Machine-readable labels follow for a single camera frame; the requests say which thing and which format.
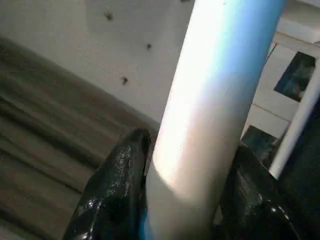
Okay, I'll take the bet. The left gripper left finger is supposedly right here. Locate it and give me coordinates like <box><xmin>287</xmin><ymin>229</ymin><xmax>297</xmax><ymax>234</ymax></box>
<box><xmin>62</xmin><ymin>128</ymin><xmax>152</xmax><ymax>240</ymax></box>

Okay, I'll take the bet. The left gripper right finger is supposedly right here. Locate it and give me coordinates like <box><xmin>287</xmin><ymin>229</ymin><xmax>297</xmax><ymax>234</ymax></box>
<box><xmin>217</xmin><ymin>146</ymin><xmax>301</xmax><ymax>240</ymax></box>

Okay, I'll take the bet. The white plastic table leg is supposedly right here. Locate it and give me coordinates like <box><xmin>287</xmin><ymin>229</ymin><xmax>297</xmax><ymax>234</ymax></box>
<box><xmin>139</xmin><ymin>0</ymin><xmax>287</xmax><ymax>240</ymax></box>
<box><xmin>268</xmin><ymin>82</ymin><xmax>320</xmax><ymax>180</ymax></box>

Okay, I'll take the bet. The grey pleated curtain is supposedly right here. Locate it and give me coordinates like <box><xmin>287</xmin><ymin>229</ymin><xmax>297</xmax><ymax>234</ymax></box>
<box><xmin>0</xmin><ymin>34</ymin><xmax>161</xmax><ymax>240</ymax></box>

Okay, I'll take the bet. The white sideboard cabinet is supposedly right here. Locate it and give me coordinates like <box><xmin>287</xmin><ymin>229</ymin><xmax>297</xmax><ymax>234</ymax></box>
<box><xmin>239</xmin><ymin>18</ymin><xmax>320</xmax><ymax>161</ymax></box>

